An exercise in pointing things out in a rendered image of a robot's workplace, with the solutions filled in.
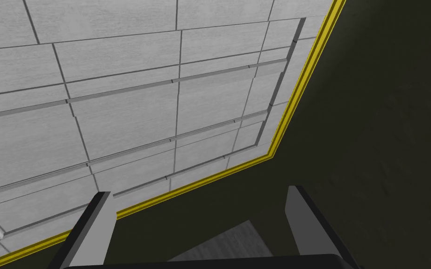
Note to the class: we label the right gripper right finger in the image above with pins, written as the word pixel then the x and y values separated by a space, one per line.
pixel 307 231

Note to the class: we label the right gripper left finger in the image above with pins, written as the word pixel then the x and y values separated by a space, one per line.
pixel 94 235

